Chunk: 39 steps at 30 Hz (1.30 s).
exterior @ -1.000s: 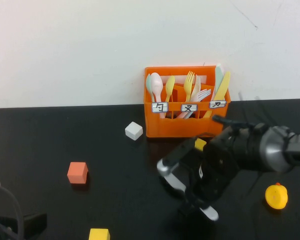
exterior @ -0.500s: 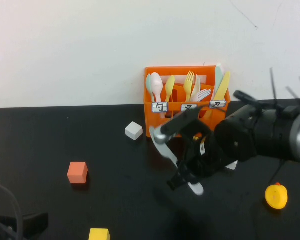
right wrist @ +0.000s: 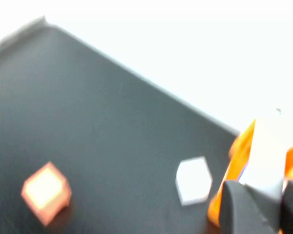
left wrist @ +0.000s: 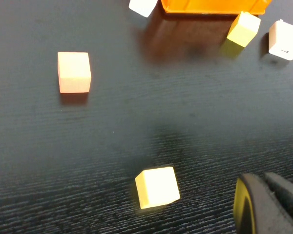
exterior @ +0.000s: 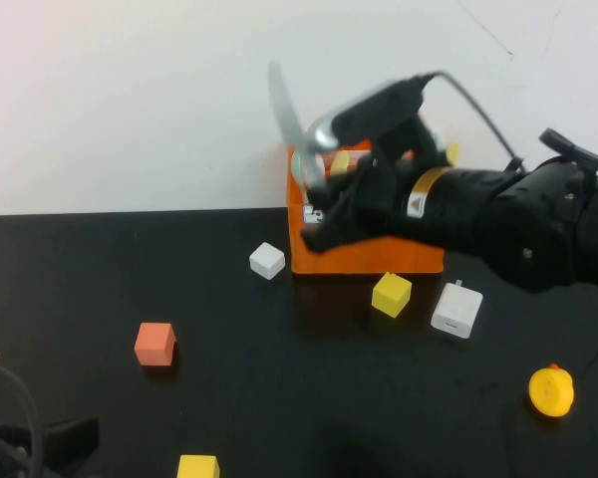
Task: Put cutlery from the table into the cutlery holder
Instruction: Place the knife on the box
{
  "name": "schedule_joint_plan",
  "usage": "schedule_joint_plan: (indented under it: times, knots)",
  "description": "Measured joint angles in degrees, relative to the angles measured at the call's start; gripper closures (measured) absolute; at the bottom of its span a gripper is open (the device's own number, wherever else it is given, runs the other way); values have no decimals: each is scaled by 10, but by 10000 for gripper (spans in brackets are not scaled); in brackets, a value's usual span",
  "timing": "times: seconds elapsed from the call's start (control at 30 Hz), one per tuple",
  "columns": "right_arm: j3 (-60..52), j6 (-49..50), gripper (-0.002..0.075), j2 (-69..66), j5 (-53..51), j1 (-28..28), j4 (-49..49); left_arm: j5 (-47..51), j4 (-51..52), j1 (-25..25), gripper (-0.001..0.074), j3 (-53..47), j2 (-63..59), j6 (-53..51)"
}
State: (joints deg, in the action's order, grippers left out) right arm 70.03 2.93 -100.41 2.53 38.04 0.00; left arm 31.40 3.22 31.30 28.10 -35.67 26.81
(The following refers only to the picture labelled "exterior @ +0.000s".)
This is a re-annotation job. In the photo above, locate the yellow cube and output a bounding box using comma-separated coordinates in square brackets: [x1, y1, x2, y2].
[176, 453, 220, 478]
[371, 271, 413, 319]

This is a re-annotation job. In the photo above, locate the grey white plastic knife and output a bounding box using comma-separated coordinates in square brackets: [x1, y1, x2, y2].
[267, 60, 330, 193]

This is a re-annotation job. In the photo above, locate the white usb charger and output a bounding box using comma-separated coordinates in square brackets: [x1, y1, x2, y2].
[430, 279, 484, 341]

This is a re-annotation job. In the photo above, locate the yellow rubber duck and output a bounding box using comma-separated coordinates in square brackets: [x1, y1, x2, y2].
[528, 362, 575, 417]

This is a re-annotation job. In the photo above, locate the salmon orange cube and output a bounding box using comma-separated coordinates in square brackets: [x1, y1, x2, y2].
[134, 322, 177, 367]

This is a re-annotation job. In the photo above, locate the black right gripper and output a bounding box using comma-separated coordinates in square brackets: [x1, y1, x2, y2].
[301, 151, 416, 253]

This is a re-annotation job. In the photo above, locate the white cube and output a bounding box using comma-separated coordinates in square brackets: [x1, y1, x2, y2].
[249, 241, 287, 280]

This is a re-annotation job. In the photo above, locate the orange cutlery holder crate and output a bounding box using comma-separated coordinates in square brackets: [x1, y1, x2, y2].
[287, 138, 447, 276]

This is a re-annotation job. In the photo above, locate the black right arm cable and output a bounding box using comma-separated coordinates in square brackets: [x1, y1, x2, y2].
[418, 71, 598, 175]

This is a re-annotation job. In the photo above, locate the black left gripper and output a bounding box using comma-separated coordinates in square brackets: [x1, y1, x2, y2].
[42, 416, 102, 474]

